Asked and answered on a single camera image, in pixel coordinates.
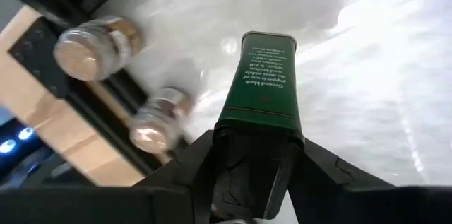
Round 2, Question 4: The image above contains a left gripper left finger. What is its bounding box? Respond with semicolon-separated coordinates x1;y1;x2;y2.
136;130;217;224

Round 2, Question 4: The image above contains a green spice tin black lid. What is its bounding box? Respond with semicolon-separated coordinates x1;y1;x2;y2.
210;30;307;220

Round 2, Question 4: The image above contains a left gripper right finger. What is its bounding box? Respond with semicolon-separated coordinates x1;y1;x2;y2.
287;138;395;224

